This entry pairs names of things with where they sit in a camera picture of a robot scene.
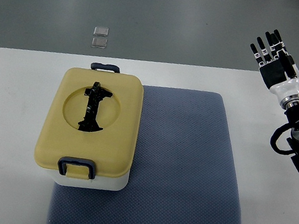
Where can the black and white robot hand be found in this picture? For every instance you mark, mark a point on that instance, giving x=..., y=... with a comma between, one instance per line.
x=277, y=67

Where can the yellow storage box lid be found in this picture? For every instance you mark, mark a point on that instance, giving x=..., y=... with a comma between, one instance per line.
x=92, y=126

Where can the white storage box base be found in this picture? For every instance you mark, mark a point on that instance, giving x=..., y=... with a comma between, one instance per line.
x=96, y=182

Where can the blue-grey fabric mat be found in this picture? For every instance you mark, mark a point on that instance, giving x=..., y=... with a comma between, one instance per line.
x=183, y=170

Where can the upper metal floor plate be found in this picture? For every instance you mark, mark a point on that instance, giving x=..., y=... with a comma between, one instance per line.
x=101, y=31

